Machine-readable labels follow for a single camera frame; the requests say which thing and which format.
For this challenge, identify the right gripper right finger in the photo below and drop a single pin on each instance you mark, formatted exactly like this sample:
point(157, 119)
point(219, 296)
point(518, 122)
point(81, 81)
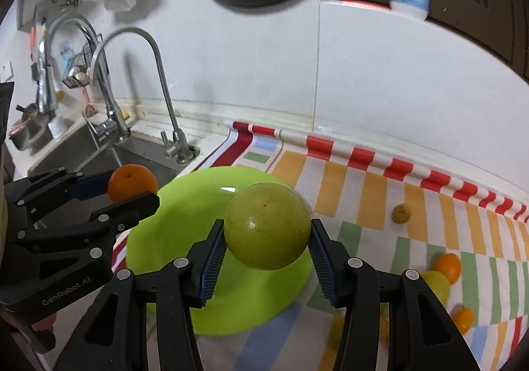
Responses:
point(422, 335)

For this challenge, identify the slim gooseneck faucet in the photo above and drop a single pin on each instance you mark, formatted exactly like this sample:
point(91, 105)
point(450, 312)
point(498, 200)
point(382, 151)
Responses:
point(178, 149)

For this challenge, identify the large green apple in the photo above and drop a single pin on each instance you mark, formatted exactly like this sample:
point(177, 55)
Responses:
point(267, 226)

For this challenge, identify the person's left hand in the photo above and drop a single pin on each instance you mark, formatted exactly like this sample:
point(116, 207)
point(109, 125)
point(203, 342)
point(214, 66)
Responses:
point(45, 324)

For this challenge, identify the wire sink caddy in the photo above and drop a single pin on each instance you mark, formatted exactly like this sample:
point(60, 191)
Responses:
point(77, 72)

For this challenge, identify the large yellow-green apple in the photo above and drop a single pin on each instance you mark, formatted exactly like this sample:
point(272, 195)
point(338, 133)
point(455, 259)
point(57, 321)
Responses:
point(439, 284)

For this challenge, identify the small orange tangerine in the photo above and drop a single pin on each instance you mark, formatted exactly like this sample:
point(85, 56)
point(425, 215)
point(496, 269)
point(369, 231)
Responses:
point(463, 318)

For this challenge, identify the small brown-yellow fruit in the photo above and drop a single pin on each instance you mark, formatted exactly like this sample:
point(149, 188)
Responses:
point(401, 213)

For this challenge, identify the stainless steel sink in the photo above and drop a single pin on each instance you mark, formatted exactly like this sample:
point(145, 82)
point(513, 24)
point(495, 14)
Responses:
point(80, 152)

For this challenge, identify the white cup by sink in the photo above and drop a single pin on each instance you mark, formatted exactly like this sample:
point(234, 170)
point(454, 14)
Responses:
point(57, 127)

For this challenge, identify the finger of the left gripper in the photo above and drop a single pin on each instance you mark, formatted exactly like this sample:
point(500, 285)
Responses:
point(100, 230)
point(34, 197)

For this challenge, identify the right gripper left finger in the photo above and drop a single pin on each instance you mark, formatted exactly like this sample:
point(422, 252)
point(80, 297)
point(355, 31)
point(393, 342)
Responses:
point(112, 333)

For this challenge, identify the lime green plate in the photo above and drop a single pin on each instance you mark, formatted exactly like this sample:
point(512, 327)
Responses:
point(244, 298)

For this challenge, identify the large chrome kitchen faucet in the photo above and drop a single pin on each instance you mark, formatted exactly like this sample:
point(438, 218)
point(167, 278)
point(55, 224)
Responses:
point(46, 94)

